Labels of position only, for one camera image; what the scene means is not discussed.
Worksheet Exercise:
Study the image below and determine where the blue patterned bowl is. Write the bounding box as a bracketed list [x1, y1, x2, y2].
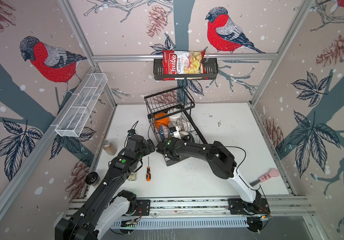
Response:
[159, 125, 170, 142]

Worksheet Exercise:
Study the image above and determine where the orange plastic bowl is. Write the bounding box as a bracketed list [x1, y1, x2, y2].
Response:
[154, 113, 169, 130]

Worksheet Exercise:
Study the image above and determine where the cream ceramic bowl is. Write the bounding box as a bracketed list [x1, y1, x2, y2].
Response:
[172, 131, 190, 140]

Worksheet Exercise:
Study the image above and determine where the white ceramic bowl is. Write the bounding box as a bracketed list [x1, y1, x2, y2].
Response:
[168, 113, 182, 123]

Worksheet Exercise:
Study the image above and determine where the white patterned bowl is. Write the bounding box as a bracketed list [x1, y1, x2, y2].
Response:
[177, 119, 192, 132]

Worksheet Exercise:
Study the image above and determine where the light green ceramic bowl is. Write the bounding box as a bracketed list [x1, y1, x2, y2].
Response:
[185, 133, 196, 143]

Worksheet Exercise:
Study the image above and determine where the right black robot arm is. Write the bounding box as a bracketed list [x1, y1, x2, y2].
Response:
[156, 138, 262, 206]

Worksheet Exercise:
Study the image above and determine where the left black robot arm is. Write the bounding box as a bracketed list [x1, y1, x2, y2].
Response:
[55, 135, 155, 240]

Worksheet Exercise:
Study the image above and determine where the small clear bottle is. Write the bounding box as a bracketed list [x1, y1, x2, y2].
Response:
[128, 172, 137, 182]

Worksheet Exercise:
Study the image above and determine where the glass jar with lid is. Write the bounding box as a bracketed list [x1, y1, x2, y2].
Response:
[102, 140, 117, 156]

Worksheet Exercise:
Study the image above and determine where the red cassava chips bag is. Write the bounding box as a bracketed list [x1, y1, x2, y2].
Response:
[163, 50, 206, 76]

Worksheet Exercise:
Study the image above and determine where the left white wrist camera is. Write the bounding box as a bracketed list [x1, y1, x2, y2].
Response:
[128, 129, 137, 136]

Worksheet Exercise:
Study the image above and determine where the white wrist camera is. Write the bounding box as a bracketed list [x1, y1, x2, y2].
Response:
[128, 129, 137, 136]
[169, 126, 180, 138]

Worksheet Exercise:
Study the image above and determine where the orange handled screwdriver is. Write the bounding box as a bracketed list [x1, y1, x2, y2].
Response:
[146, 159, 151, 182]

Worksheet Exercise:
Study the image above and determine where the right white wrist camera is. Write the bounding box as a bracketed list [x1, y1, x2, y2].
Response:
[169, 126, 180, 138]

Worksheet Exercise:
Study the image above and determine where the black wire dish rack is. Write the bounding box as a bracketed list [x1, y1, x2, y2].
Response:
[144, 87, 208, 166]

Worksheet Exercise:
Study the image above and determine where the white mesh wall shelf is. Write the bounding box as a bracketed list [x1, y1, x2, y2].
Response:
[55, 73, 108, 138]

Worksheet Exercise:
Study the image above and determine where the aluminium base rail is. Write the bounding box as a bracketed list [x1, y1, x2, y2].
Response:
[66, 194, 314, 230]

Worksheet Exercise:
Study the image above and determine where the black wall basket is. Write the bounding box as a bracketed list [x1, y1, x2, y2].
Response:
[154, 58, 219, 81]

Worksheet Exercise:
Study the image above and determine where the pink handled brush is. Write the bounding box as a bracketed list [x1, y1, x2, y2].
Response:
[250, 168, 281, 187]

